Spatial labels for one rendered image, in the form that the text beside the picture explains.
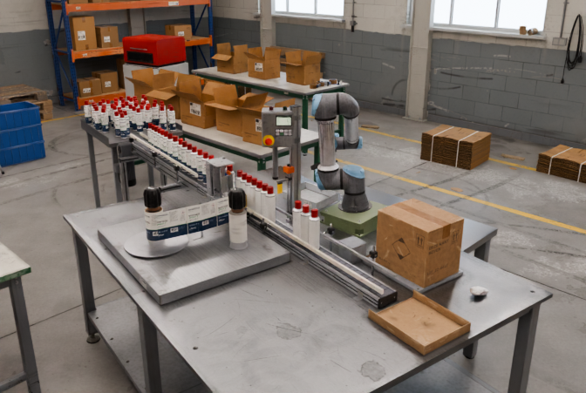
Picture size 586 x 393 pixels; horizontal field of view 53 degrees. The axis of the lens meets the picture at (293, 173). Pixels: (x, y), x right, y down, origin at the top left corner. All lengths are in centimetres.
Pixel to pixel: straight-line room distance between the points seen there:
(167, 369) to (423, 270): 142
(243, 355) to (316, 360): 27
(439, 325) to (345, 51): 756
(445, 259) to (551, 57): 554
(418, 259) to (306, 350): 68
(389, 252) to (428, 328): 47
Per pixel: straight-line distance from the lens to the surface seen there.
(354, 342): 231
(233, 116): 508
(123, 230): 316
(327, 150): 312
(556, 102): 802
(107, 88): 1017
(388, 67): 917
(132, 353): 338
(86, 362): 376
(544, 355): 391
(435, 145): 697
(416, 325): 244
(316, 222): 277
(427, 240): 254
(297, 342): 230
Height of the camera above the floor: 218
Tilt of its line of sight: 20 degrees down
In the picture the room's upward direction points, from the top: straight up
